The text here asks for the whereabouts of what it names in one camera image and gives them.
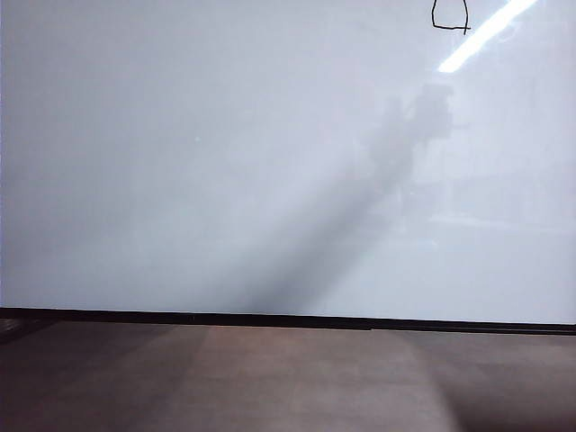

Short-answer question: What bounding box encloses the white whiteboard with black frame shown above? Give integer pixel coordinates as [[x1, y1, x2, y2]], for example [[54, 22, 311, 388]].
[[0, 0, 576, 337]]

